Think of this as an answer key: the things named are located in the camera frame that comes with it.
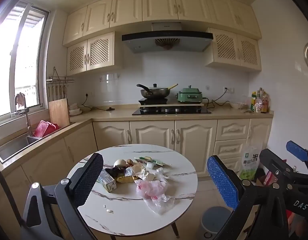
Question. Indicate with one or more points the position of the wooden spatula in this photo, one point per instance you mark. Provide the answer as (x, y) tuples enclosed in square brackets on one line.
[(172, 86)]

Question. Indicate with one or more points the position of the green snack packet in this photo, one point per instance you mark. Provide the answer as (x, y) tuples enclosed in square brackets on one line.
[(157, 161)]

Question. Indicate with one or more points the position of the green electric cooking pot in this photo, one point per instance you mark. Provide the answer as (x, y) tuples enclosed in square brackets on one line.
[(190, 95)]

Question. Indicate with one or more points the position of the black induction cooktop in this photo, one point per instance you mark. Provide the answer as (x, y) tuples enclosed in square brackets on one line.
[(152, 101)]

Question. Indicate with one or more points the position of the white paper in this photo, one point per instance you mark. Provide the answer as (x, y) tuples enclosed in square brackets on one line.
[(142, 172)]

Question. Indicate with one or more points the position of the wooden cutting board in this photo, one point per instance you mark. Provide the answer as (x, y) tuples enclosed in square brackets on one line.
[(59, 112)]

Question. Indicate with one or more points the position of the sliding window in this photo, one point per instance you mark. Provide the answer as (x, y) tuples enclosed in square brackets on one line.
[(19, 62)]

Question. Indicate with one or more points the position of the white steamed bun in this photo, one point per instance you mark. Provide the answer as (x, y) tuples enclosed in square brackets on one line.
[(119, 163)]

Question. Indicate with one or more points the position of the black range hood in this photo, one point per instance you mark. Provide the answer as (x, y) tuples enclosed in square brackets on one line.
[(166, 41)]

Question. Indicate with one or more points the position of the dark snack wrapper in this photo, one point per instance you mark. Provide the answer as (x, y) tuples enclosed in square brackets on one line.
[(117, 172)]

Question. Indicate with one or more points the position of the steel wok with lid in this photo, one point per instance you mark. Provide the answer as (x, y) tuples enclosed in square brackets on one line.
[(155, 92)]

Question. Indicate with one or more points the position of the stack of white bowls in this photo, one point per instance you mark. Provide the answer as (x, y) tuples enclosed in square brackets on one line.
[(75, 108)]

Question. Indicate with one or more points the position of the green and white rice bag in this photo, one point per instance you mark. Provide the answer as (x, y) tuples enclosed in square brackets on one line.
[(250, 162)]

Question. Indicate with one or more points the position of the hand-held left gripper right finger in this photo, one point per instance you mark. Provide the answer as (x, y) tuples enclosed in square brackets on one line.
[(221, 180)]

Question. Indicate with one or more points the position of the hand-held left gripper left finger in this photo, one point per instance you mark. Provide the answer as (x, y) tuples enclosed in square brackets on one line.
[(87, 177)]

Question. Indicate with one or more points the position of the group of condiment bottles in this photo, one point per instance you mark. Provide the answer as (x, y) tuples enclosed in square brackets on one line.
[(260, 102)]

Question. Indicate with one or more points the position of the metal utensil rack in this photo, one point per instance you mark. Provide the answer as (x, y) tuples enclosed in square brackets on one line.
[(59, 82)]

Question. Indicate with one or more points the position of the round white marble table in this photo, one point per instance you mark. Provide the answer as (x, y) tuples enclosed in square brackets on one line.
[(134, 215)]

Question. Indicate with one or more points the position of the small white plastic cup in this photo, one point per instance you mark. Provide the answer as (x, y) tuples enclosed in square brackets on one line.
[(150, 165)]

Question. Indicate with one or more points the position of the yellow snack packet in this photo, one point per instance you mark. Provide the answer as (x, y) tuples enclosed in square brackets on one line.
[(126, 179)]

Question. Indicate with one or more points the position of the steel kitchen faucet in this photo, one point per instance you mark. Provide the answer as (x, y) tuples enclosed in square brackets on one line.
[(22, 110)]

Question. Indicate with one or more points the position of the red plastic basket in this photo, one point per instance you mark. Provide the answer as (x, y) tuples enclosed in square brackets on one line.
[(45, 128)]

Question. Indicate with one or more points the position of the clear plastic bag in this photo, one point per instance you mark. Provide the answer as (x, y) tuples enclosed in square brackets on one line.
[(161, 203), (150, 188)]

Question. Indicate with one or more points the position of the red cardboard box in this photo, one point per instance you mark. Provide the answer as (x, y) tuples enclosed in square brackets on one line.
[(267, 178)]

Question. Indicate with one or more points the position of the steel kitchen sink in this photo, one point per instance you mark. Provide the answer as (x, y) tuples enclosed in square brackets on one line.
[(15, 146)]

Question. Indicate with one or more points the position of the white dish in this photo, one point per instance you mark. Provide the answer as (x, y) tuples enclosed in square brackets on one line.
[(237, 104)]

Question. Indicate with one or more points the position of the grey trash bin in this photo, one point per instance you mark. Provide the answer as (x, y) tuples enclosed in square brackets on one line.
[(214, 220)]

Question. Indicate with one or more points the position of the green and white milk carton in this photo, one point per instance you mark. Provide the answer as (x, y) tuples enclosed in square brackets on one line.
[(107, 182)]

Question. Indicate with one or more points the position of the cream base cabinets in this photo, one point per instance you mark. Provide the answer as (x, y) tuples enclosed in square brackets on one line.
[(154, 135)]

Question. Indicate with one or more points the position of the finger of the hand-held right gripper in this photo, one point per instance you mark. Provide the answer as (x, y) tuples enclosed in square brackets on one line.
[(296, 150), (274, 161)]

